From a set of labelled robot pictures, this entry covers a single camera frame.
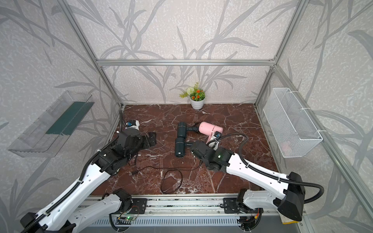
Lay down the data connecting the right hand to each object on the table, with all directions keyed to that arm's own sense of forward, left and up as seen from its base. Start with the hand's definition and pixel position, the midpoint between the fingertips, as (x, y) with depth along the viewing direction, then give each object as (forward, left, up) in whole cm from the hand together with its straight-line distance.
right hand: (202, 148), depth 76 cm
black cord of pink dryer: (-5, +19, -17) cm, 26 cm away
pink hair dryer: (+8, -4, +6) cm, 11 cm away
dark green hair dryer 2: (+8, +14, -13) cm, 20 cm away
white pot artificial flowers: (+43, +2, -2) cm, 43 cm away
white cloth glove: (-30, -40, -15) cm, 52 cm away
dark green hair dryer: (+22, +13, -12) cm, 28 cm away
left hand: (+4, +27, +7) cm, 28 cm away
